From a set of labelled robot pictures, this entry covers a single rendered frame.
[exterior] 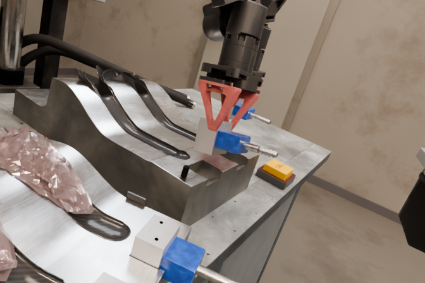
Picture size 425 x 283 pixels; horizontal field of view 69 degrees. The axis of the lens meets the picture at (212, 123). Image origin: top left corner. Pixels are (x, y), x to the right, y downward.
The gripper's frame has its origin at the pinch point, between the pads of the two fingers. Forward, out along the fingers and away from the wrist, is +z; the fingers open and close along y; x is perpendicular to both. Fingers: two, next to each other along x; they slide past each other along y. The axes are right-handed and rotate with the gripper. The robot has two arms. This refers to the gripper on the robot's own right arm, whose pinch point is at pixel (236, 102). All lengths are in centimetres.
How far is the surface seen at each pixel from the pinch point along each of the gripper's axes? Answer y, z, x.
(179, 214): 36.1, 11.5, 13.3
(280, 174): 0.6, 12.6, 17.3
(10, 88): 27, 15, -57
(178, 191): 36.1, 8.1, 12.0
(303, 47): -210, -21, -53
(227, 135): 30.8, -1.7, 14.7
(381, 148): -227, 41, 37
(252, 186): 7.8, 15.4, 13.8
